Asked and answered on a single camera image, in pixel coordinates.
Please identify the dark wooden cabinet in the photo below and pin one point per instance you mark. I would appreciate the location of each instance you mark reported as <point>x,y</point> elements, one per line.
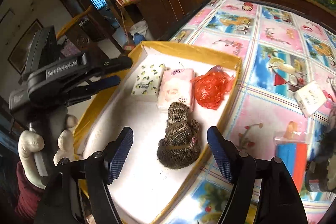
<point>155,8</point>

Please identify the blue orange bagged cloth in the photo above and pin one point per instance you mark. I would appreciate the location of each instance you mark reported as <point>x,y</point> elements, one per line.
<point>288,155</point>

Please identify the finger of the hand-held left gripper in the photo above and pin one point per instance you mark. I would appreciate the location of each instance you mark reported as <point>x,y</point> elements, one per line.
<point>118,62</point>
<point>105,82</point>

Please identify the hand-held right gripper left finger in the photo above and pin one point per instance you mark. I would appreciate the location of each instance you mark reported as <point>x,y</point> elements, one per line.
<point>119,158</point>

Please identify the yellow cardboard box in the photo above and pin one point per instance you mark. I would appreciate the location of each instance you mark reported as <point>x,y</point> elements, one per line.
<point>126,113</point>

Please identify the person's left forearm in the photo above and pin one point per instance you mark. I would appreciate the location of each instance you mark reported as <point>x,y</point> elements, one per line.
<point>26,197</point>

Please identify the framed wall picture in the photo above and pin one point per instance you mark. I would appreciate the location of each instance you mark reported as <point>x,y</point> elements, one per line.
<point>18,53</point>

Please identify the black white furry plush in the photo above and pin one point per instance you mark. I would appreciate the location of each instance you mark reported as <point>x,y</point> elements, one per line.
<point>325,161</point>

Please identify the white small box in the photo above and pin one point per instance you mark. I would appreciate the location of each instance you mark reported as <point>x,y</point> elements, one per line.
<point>309,99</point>

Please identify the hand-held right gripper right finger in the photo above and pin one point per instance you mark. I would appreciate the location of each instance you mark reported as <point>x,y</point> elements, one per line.
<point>220,158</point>

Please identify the red plastic bag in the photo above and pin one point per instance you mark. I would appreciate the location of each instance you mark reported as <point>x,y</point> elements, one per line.
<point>210,90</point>

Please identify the person's left hand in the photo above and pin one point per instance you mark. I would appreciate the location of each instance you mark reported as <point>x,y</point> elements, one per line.
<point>29,142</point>

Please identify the lemon print tissue pack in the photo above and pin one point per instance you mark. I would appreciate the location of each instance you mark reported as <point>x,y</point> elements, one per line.
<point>147,82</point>

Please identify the printed pink blue tablecloth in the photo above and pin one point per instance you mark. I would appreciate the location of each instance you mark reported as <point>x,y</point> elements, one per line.
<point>273,113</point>

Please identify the pink tissue pack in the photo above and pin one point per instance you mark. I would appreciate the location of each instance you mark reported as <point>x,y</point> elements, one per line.
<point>173,90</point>

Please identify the brown knitted glove bundle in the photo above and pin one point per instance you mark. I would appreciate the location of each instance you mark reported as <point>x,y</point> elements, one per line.
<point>178,153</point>

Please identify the white bucket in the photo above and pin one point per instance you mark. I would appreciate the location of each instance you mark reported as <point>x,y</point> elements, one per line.
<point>139,29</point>

